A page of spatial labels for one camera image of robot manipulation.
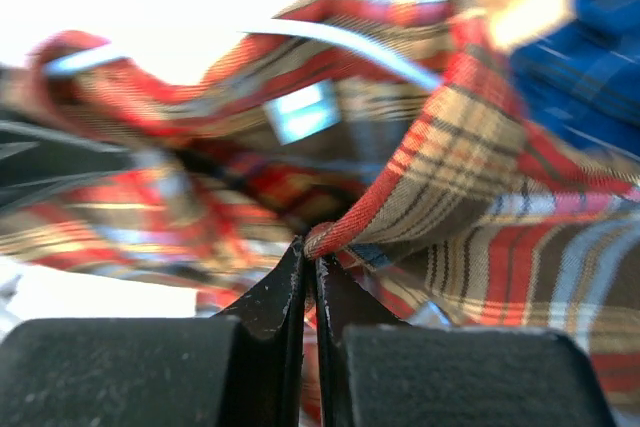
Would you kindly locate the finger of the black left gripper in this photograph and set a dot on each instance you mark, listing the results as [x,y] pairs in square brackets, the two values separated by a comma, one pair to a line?
[38,162]

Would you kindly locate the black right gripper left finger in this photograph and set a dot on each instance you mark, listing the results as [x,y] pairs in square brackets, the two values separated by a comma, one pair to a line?
[239,367]

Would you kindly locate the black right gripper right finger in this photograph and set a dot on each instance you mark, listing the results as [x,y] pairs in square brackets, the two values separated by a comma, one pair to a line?
[377,370]

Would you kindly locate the red brown plaid shirt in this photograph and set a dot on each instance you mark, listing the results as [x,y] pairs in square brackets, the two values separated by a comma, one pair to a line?
[455,197]

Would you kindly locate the light blue wire hanger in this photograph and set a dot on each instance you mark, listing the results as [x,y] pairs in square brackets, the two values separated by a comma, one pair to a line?
[335,36]

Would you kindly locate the blue plaid shirt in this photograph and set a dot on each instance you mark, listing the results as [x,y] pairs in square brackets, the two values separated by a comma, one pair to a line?
[581,81]

